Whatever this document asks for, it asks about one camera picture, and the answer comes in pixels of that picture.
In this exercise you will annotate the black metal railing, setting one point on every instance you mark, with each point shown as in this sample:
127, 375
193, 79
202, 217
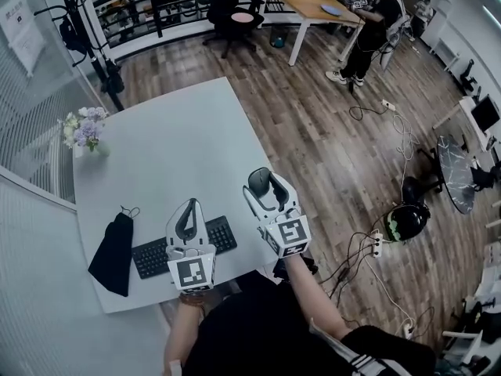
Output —
172, 10

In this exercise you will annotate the wooden table with white legs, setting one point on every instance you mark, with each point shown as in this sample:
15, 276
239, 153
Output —
305, 2

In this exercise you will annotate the black keyboard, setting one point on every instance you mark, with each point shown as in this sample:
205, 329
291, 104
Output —
150, 259

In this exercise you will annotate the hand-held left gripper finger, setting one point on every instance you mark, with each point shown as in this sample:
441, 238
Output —
172, 225
201, 225

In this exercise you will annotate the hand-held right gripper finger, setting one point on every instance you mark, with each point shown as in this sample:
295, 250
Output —
256, 206
289, 196

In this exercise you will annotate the blue plate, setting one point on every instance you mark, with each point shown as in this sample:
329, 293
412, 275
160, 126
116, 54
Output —
330, 9

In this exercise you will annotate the black stool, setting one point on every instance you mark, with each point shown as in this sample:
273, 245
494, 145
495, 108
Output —
419, 186

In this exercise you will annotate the person's left forearm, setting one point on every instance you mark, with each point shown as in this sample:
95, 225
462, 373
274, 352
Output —
180, 335

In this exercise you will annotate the person's right forearm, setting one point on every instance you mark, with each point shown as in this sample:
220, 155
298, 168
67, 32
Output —
313, 300

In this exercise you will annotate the small white power strip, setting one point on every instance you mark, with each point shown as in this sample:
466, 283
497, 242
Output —
388, 104

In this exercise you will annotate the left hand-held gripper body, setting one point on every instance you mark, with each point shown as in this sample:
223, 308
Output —
192, 272

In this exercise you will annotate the white paper notice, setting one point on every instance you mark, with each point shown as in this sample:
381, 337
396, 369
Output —
23, 33

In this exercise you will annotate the person's black clothing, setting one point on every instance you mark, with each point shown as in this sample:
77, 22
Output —
258, 335

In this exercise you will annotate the vase of purple flowers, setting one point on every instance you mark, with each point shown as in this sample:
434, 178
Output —
88, 129

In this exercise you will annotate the black helmet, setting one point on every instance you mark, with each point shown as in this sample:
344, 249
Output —
409, 223

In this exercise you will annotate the white power strip with plugs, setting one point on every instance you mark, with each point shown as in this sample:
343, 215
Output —
377, 243

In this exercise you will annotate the black monitor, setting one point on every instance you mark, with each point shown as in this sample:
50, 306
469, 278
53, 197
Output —
487, 114

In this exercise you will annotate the black coat rack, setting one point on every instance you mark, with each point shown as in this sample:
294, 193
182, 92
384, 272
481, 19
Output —
98, 61

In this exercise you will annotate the dark waste bin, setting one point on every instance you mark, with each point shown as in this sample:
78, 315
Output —
278, 37

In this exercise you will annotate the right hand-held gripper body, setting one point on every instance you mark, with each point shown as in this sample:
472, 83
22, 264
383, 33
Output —
291, 231

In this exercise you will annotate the pink round seat cushion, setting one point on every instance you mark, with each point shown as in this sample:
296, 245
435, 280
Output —
242, 17

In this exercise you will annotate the dark grey computer mouse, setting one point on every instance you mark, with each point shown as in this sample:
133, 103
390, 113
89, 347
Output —
258, 178

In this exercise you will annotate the black marble round table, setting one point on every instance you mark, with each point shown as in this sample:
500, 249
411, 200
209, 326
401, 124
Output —
456, 174

